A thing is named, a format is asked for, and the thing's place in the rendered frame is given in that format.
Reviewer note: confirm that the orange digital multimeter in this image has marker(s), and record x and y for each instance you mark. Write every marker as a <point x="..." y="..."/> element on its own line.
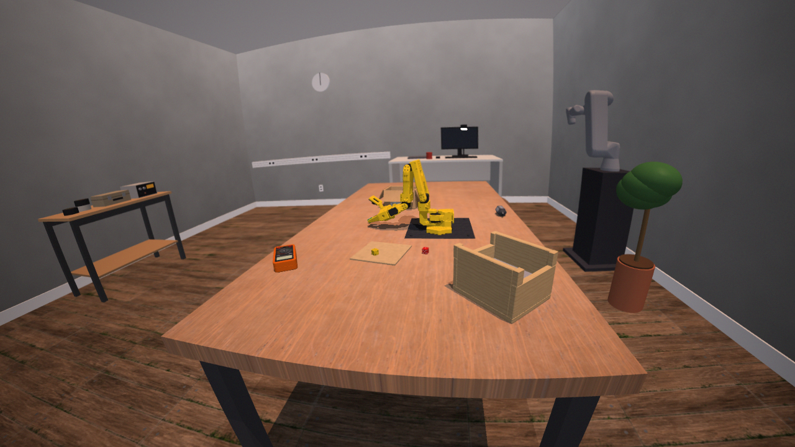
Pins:
<point x="284" y="258"/>

